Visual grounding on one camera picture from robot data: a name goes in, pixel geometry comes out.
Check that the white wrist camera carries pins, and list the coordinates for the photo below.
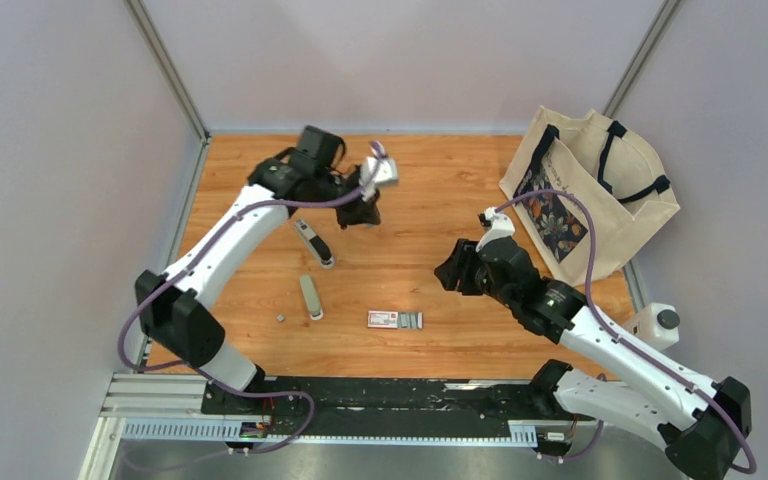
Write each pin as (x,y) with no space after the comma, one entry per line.
(496,225)
(377,173)

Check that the red white staple box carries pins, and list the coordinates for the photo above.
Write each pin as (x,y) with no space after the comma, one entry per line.
(377,319)

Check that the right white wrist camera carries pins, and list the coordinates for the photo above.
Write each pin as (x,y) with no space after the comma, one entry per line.
(496,225)

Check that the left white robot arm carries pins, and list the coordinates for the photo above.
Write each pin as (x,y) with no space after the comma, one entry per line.
(174,307)

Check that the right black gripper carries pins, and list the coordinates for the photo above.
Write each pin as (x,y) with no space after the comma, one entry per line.
(457,269)

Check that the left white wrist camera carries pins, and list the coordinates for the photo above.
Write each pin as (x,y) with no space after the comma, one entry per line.
(377,173)

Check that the grey-green stapler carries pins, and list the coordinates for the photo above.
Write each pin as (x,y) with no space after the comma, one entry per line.
(311,298)

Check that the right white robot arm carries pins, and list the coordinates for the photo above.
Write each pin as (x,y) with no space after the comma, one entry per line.
(629,364)

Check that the aluminium frame rail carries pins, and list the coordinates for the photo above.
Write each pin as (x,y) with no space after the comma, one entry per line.
(144,408)

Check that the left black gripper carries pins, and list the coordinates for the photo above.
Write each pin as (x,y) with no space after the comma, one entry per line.
(363,213)

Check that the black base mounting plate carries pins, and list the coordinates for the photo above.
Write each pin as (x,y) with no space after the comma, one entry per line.
(399,410)

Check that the cream floral tote bag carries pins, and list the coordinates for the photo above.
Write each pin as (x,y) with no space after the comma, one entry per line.
(599,193)

